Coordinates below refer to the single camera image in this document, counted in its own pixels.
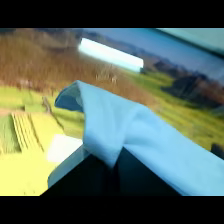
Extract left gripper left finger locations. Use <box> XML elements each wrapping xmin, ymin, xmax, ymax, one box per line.
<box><xmin>40</xmin><ymin>145</ymin><xmax>117</xmax><ymax>197</ymax></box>

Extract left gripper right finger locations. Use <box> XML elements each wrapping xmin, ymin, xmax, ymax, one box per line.
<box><xmin>114</xmin><ymin>146</ymin><xmax>184</xmax><ymax>197</ymax></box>

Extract light blue garment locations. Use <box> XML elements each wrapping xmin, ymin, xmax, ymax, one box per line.
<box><xmin>54</xmin><ymin>79</ymin><xmax>224</xmax><ymax>197</ymax></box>

